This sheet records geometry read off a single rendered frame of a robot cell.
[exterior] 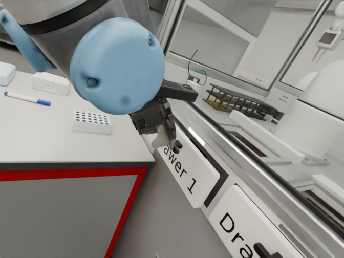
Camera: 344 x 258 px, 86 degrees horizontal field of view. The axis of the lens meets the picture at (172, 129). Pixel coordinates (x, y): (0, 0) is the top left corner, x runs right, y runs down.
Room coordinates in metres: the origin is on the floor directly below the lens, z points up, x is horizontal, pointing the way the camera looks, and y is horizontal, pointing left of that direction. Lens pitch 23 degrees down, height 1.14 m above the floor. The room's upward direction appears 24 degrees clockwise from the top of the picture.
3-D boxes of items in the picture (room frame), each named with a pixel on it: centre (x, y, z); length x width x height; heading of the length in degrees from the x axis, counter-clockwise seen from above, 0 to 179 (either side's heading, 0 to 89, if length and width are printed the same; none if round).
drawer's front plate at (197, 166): (0.47, -0.04, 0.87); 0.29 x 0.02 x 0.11; 38
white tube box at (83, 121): (0.58, 0.28, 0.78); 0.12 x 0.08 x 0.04; 125
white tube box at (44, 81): (0.73, 0.55, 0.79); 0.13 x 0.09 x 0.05; 115
